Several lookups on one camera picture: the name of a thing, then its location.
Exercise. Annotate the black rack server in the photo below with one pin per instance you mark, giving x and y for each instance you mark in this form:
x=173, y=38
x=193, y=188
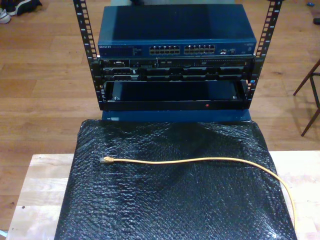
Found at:
x=175, y=72

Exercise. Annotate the black perforated rack post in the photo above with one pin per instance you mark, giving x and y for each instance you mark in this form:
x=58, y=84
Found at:
x=85, y=25
x=270, y=20

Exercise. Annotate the dark wooden chair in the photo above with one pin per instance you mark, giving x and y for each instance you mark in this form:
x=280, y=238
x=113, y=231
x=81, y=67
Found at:
x=307, y=77

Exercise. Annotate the small white edge piece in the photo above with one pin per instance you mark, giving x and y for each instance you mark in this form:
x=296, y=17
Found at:
x=3, y=233

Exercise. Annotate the black bubble mat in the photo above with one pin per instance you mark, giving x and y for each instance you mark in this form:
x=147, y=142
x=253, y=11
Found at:
x=162, y=200

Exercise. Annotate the blue network switch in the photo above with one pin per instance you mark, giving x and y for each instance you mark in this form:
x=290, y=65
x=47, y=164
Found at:
x=175, y=25

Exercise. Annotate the blue metal base panel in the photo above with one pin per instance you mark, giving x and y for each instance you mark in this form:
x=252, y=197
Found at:
x=175, y=116

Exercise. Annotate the dark shoe with white sole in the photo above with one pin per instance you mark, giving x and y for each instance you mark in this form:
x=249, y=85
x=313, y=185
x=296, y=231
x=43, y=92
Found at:
x=25, y=6

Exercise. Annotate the small blue floor object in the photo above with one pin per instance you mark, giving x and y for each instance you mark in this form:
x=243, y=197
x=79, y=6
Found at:
x=310, y=4

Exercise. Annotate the dark floor object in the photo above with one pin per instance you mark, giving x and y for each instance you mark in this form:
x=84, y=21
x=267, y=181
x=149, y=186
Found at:
x=317, y=20

